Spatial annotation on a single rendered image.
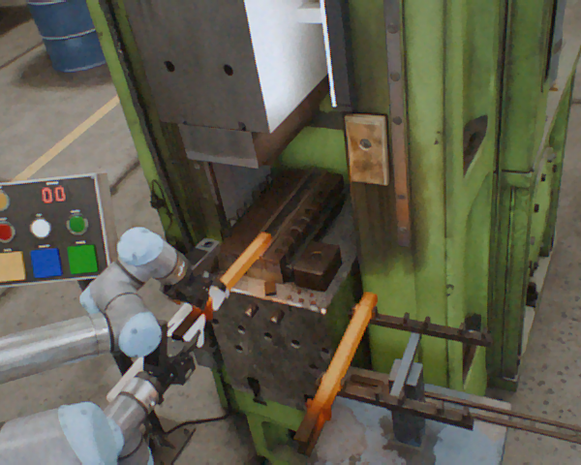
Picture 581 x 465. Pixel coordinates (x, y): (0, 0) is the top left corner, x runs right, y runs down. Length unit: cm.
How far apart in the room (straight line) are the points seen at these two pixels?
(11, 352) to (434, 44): 94
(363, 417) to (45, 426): 81
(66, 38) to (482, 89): 481
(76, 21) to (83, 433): 531
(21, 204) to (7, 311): 170
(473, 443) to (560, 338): 129
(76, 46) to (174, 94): 471
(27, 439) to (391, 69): 93
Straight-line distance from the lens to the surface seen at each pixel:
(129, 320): 118
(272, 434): 224
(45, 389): 302
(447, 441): 156
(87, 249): 180
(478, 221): 198
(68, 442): 101
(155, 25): 143
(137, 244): 125
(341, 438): 157
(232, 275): 157
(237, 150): 146
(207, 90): 142
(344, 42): 134
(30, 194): 186
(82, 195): 180
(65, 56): 623
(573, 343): 278
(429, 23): 131
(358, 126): 143
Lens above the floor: 201
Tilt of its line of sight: 36 degrees down
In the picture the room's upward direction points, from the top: 11 degrees counter-clockwise
